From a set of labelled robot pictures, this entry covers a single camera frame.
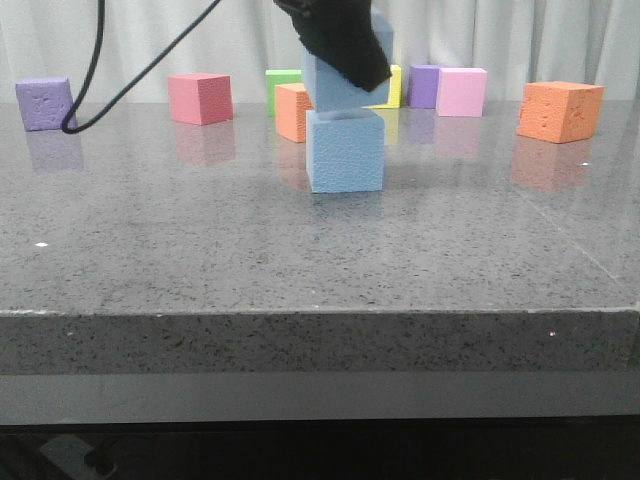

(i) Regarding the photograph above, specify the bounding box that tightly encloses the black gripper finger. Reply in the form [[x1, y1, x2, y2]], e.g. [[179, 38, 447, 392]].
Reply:
[[275, 0, 391, 92]]

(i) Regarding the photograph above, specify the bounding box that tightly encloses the light blue foam cube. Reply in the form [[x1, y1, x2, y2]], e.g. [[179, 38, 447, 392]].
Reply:
[[306, 108, 385, 193], [303, 5, 393, 112]]

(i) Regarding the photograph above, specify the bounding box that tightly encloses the yellow foam cube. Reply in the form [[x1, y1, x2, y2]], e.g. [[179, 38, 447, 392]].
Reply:
[[366, 64, 402, 109]]

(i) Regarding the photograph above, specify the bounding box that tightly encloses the green foam cube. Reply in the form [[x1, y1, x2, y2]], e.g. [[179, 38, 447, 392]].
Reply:
[[265, 69, 302, 117]]

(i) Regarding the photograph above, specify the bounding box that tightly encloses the smooth orange foam cube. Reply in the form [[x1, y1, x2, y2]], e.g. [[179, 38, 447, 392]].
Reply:
[[275, 83, 313, 143]]

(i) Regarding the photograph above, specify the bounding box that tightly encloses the right purple foam cube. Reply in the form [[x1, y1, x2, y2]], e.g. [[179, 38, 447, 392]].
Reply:
[[407, 64, 441, 109]]

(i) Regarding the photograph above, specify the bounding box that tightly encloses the purple foam cube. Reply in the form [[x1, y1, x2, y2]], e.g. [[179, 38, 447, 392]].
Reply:
[[407, 64, 441, 109], [15, 77, 73, 131]]

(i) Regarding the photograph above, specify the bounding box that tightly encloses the light pink foam cube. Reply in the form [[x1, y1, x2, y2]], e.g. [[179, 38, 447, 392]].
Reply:
[[436, 67, 488, 118]]

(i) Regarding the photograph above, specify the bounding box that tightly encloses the red-pink foam cube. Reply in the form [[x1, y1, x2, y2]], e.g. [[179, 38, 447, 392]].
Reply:
[[168, 72, 234, 125]]

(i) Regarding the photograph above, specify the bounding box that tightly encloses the grey curtain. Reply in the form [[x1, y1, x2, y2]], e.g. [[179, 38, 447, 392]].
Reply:
[[1, 1, 639, 103]]

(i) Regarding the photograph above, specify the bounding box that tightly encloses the dented orange foam cube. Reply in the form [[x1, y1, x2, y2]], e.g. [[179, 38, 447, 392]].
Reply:
[[516, 81, 605, 144]]

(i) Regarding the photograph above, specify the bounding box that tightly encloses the left purple foam cube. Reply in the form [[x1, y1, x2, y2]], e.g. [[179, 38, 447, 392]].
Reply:
[[15, 77, 73, 131]]

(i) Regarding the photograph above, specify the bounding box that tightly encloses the black cable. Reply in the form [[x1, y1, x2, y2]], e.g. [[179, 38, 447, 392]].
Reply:
[[60, 0, 222, 135]]

